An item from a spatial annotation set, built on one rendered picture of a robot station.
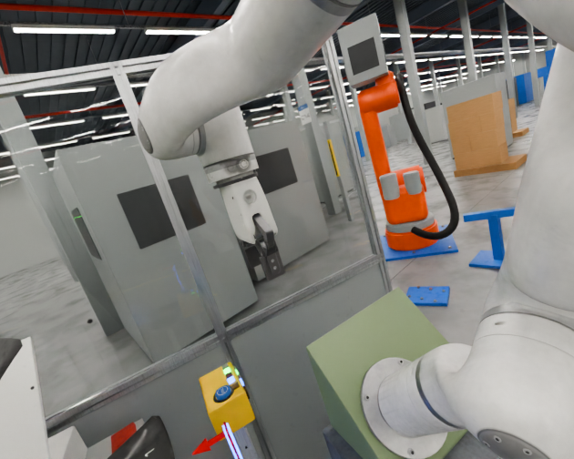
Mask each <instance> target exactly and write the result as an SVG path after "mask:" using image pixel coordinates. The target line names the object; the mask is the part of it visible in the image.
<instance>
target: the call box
mask: <svg viewBox="0 0 574 459"><path fill-rule="evenodd" d="M228 365H229V367H230V369H231V373H232V375H233V377H234V379H235V381H234V382H232V383H230V384H229V383H228V380H227V378H226V376H225V373H224V371H223V370H222V367H220V368H218V369H216V370H214V371H212V372H210V373H208V374H206V375H204V376H202V377H200V378H199V382H200V388H201V391H202V395H203V398H204V402H205V405H206V409H207V413H208V416H209V418H210V421H211V423H212V425H213V427H214V430H215V432H216V434H217V435H218V434H220V433H222V432H223V431H224V430H223V427H222V426H223V425H224V424H223V422H225V423H228V425H229V427H230V429H231V432H232V433H235V432H236V431H238V430H240V429H241V428H242V427H243V426H245V425H246V424H248V423H250V422H252V421H253V420H254V419H255V415H254V412H253V410H252V408H251V404H250V402H249V399H248V397H247V394H246V392H245V390H244V388H243V386H242V384H241V381H240V379H239V377H238V375H237V373H236V372H235V370H234V368H233V366H232V364H231V362H228ZM236 382H238V384H239V386H240V387H239V388H237V389H236V390H233V389H232V387H231V386H232V385H233V384H234V383H236ZM226 384H227V385H228V386H230V388H231V394H230V395H229V396H228V397H227V398H225V399H223V400H217V398H216V396H215V393H216V390H218V389H219V388H220V387H221V386H224V385H226Z"/></svg>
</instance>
